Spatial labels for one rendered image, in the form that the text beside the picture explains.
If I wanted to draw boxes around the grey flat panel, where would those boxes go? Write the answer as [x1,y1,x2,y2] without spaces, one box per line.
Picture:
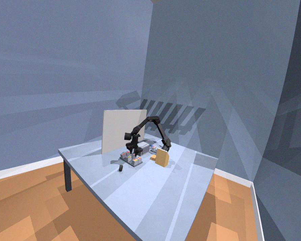
[101,110,147,154]

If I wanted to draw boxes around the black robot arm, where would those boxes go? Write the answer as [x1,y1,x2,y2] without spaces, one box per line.
[124,116,171,152]

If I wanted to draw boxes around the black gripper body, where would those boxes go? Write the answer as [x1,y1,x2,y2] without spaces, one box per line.
[131,141,143,153]

